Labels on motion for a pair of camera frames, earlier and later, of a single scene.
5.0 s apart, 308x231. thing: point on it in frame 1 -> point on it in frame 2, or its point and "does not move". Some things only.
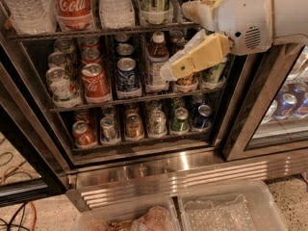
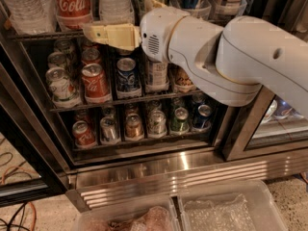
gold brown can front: [187, 84] does not move
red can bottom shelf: [84, 137] does not move
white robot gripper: [246, 18] -> [157, 33]
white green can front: [64, 91] does not move
